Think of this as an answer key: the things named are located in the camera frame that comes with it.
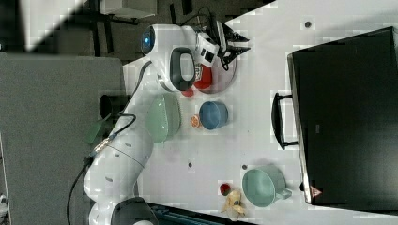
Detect small red toy fruit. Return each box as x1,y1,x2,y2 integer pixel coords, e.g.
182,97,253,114
220,183,231,196

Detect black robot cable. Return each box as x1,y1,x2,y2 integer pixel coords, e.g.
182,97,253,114
66,6,233,225

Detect toy peeled banana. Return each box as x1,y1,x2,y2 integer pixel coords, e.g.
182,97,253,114
222,190,245,216

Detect blue metal frame rail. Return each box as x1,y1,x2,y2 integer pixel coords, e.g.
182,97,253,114
148,202,255,225

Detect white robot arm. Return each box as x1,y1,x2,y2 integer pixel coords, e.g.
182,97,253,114
83,21,249,225

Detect green slotted spatula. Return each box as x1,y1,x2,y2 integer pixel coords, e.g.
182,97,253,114
84,117,115,144

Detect toy orange half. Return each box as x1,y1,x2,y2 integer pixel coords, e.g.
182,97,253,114
190,114,201,128

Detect grey round plate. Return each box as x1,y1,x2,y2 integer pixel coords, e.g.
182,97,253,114
192,58,237,94

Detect light green mug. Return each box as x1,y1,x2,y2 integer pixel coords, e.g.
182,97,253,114
242,164,292,207

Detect toy strawberry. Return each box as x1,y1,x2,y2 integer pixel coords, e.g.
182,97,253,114
182,88,194,98

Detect green perforated colander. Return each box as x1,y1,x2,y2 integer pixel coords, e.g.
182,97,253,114
145,94,181,143

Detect silver toaster oven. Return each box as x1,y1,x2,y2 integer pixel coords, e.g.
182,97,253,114
287,26,398,215

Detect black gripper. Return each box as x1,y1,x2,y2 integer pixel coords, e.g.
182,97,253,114
211,19,251,63

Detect large black pot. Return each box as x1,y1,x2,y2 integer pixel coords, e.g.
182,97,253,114
99,95,131,119

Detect blue bowl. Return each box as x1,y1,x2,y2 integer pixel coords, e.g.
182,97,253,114
199,101,229,130

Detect red ketchup bottle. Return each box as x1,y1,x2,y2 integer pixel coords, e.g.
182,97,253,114
193,64,212,90

